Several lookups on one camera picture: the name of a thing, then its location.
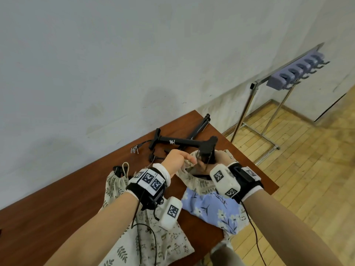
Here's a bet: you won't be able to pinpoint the person's right hand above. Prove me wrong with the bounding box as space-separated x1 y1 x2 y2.
191 149 232 176

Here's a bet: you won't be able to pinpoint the person's left hand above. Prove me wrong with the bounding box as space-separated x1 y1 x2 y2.
160 149 198 179

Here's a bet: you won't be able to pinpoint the pile of black tripods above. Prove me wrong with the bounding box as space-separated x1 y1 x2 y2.
190 135 219 180

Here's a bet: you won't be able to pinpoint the black pump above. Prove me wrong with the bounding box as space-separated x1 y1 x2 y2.
148 128 211 151

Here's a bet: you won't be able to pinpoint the black bike pumps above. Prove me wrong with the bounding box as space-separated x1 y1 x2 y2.
163 113 211 154

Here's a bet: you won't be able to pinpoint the blue floral drawstring bag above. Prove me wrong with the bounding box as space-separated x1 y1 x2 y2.
182 188 244 235

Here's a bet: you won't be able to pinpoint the metal clothes rack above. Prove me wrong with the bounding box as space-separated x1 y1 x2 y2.
230 42 325 166

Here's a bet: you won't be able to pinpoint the black tripod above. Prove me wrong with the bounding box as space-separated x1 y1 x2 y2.
113 165 129 178

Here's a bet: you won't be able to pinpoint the person's left forearm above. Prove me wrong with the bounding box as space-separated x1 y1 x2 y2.
44 191 139 266

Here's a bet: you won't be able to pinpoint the person's right forearm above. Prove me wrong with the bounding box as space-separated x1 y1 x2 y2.
243 188 344 266

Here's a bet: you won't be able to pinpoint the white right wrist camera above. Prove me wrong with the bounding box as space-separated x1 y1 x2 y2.
209 163 241 198

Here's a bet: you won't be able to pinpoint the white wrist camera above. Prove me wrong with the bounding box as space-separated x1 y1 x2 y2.
209 163 241 198
158 196 183 231

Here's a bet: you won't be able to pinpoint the black right wrist strap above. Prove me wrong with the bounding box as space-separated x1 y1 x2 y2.
227 162 264 204

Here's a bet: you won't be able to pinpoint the black wrist strap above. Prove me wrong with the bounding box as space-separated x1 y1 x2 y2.
227 162 264 204
126 163 172 211

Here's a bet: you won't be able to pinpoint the black left wrist strap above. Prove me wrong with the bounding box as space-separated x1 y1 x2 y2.
126 163 172 211

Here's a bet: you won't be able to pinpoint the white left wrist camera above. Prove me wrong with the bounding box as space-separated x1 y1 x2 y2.
158 196 183 231

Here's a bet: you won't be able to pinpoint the thin black right cable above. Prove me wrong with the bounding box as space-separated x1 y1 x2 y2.
241 202 267 266

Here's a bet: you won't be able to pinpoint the purple hook rail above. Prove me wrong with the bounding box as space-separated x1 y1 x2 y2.
266 51 331 91

